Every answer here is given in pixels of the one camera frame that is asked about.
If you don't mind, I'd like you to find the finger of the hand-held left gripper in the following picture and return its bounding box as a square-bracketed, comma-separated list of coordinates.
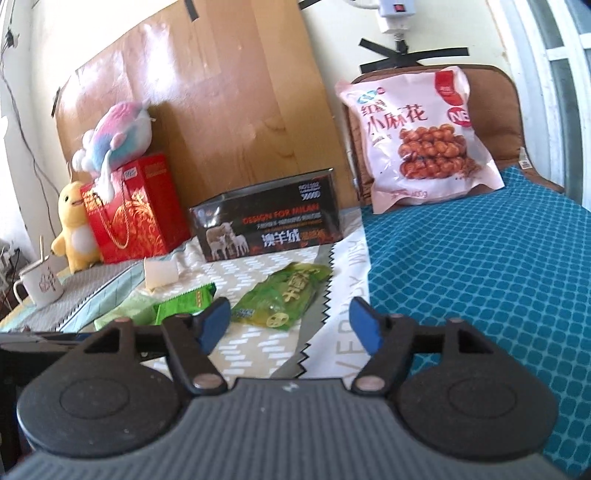
[0, 329, 105, 354]

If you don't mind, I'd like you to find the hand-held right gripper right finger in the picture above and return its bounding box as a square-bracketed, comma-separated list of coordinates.
[349, 298, 499, 398]

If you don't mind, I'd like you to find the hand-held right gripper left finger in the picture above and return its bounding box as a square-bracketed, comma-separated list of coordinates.
[81, 298, 230, 395]

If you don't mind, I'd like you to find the bright green snack packet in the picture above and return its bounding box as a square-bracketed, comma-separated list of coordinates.
[154, 282, 217, 324]

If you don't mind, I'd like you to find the jelly cup with yellow lid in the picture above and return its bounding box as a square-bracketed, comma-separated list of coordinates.
[144, 257, 181, 291]

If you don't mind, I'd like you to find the yellow-green snack packet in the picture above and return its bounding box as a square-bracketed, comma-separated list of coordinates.
[230, 262, 333, 330]

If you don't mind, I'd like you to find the black box with sheep picture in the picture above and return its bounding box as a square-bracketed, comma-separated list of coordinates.
[189, 167, 343, 263]

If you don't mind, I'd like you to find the white enamel mug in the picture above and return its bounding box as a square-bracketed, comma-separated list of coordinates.
[13, 256, 64, 309]

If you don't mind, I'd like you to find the patterned bedsheet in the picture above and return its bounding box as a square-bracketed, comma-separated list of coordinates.
[0, 208, 370, 384]

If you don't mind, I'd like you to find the teal checked mat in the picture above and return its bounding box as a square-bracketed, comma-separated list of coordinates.
[360, 166, 591, 478]

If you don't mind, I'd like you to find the yellow plush duck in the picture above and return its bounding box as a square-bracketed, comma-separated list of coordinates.
[51, 181, 103, 273]

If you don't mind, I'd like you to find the red gift bag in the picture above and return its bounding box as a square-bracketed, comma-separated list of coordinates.
[81, 152, 192, 265]

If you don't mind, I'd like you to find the pink snack bag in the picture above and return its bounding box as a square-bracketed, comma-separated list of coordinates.
[335, 65, 506, 214]

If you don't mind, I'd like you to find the pastel plush toy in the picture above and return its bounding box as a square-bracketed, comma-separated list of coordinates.
[71, 102, 155, 197]

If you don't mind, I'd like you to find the wooden board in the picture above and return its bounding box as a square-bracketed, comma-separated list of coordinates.
[54, 0, 361, 232]

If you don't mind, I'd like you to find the brown cushion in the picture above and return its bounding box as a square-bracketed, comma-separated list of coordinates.
[344, 65, 566, 206]

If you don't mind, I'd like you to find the black tape cross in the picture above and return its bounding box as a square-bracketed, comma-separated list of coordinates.
[359, 39, 469, 70]

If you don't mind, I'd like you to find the white power strip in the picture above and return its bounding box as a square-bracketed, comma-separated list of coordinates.
[376, 0, 416, 34]

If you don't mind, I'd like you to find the black cable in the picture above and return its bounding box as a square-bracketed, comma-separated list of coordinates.
[0, 28, 63, 197]

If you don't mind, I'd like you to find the white window frame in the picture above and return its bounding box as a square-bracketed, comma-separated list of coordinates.
[499, 0, 591, 213]

